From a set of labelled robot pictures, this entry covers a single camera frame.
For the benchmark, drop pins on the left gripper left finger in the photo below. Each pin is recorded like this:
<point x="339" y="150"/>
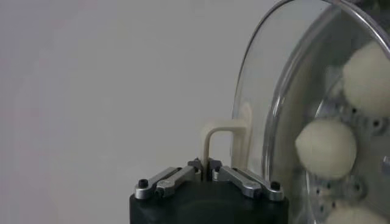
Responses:
<point x="170" y="182"/>

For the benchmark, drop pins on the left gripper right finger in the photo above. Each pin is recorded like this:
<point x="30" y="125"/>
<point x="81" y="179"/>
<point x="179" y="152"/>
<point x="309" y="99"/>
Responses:
<point x="243" y="182"/>

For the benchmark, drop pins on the round glass pot lid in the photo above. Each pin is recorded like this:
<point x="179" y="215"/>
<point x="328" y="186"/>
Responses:
<point x="225" y="125"/>

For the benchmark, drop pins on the white steamed baozi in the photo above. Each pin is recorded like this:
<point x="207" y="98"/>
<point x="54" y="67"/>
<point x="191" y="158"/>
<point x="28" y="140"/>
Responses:
<point x="368" y="82"/>
<point x="326" y="149"/>
<point x="353" y="217"/>

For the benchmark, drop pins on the perforated steel steamer basket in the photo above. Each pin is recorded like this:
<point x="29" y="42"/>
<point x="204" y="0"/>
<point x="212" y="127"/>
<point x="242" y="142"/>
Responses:
<point x="365" y="134"/>

